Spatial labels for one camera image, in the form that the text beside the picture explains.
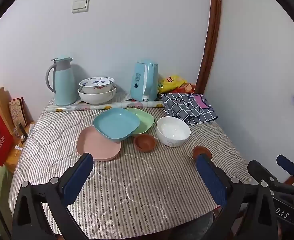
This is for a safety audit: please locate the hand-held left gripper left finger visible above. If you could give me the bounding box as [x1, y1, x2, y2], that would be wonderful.
[11, 152, 95, 240]

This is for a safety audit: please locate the striped quilted table cover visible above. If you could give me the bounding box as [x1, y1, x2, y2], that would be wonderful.
[8, 92, 254, 239]

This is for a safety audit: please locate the brown wooden door frame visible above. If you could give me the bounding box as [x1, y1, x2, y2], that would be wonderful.
[196, 0, 222, 95]

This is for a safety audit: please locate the pink square plate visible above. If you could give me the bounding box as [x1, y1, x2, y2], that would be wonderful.
[76, 126, 122, 162]

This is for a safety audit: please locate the yellow snack bag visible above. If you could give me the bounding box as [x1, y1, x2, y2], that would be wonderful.
[158, 75, 189, 95]

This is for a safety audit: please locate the small brown bowl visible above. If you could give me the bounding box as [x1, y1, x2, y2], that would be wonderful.
[192, 146, 212, 162]
[134, 134, 157, 152]

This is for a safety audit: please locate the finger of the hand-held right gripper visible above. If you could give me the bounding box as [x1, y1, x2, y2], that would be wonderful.
[247, 160, 294, 195]
[276, 154, 294, 184]

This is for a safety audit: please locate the green square plate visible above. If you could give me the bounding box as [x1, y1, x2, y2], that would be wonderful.
[124, 107, 155, 135]

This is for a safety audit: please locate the white wall light switch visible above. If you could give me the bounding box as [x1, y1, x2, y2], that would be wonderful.
[72, 0, 90, 13]

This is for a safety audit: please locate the large white floral bowl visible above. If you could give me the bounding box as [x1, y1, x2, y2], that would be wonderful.
[78, 85, 117, 105]

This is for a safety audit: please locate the blue and red patterned bowl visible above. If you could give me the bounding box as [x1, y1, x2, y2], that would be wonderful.
[79, 77, 115, 94]

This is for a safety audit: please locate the light blue electric kettle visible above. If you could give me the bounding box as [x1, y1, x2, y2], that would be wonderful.
[130, 59, 159, 102]

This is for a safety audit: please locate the patterned brown book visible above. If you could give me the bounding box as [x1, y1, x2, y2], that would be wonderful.
[9, 97, 28, 130]

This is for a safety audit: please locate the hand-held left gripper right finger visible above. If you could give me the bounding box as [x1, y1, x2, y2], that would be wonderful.
[196, 154, 279, 240]

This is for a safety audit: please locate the light blue thermos jug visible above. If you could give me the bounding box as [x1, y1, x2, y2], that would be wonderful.
[46, 55, 79, 106]

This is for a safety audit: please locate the blue square plate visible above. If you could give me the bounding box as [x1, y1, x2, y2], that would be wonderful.
[93, 107, 140, 142]

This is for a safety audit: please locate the fruit print table mat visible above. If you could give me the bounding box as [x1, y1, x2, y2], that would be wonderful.
[46, 97, 165, 112]

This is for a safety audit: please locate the plain white bowl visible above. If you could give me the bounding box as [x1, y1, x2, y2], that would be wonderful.
[156, 116, 191, 147]

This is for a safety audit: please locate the grey checked cloth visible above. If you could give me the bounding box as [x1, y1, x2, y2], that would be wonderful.
[161, 93, 219, 125]

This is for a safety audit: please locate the orange snack bag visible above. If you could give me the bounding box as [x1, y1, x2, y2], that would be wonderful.
[177, 83, 196, 94]

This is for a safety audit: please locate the wooden side table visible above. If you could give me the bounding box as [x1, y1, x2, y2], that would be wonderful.
[4, 121, 36, 174]

